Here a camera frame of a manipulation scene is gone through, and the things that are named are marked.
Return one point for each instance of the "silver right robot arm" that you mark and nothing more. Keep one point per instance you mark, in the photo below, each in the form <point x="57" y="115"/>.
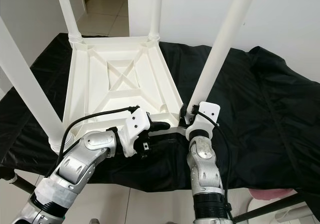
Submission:
<point x="202" y="161"/>

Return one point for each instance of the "white plastic table top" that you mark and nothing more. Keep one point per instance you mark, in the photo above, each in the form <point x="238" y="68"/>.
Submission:
<point x="90" y="78"/>

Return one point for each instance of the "black cloth table cover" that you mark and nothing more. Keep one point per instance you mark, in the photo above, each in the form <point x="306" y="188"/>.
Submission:
<point x="280" y="98"/>

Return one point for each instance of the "pink plastic stool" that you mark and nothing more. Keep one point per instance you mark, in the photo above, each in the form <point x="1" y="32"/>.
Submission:
<point x="270" y="194"/>

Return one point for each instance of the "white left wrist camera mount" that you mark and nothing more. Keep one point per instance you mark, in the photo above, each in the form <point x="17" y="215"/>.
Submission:
<point x="137" y="125"/>

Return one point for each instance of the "black metal table frame leg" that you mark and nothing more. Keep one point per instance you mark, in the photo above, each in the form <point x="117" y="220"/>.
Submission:
<point x="21" y="184"/>
<point x="270" y="208"/>

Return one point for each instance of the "white plastic table leg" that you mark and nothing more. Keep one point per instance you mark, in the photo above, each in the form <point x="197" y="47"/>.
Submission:
<point x="30" y="93"/>
<point x="155" y="11"/>
<point x="67" y="11"/>
<point x="222" y="43"/>

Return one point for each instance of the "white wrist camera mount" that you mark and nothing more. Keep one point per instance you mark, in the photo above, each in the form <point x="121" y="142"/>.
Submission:
<point x="137" y="125"/>
<point x="207" y="114"/>

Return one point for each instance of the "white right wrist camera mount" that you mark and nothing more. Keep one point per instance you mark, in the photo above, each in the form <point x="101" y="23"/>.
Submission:
<point x="207" y="114"/>

